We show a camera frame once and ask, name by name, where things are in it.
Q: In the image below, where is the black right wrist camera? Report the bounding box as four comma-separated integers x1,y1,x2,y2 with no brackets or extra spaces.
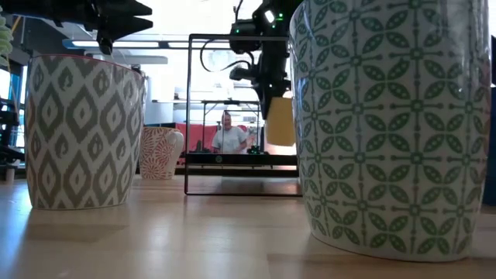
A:
229,64,257,82

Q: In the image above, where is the white mug orange floral pattern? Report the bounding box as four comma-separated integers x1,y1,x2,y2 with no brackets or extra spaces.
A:
138,126,185,181

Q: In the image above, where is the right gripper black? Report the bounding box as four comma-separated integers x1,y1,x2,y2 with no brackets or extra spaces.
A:
251,40,292,121

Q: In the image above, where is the white mug green leaf pattern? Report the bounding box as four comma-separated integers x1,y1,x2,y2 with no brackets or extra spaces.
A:
288,0,493,264

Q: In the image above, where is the red cloth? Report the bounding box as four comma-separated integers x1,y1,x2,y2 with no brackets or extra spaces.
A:
174,122,218,166

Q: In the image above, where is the white column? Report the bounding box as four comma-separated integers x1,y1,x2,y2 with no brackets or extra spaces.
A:
145,75,175,125

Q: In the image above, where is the pale green knitted object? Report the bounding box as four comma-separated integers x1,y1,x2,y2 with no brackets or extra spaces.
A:
0,15,15,67

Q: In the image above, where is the grey diamond mug red rim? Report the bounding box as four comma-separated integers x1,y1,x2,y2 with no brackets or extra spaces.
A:
25,53,147,211

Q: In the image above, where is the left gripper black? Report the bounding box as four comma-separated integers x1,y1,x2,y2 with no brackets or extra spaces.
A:
0,0,154,56

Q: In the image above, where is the black table frame rail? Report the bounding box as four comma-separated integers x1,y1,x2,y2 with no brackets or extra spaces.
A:
135,164,299,176

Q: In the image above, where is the yellow mug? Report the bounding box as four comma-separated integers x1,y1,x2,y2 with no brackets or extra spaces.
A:
264,96,298,147

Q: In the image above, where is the person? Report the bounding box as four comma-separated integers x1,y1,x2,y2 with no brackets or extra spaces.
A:
212,111,249,155

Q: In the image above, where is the black metal rack wooden shelf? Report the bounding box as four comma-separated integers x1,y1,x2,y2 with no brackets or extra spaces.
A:
184,33,304,197

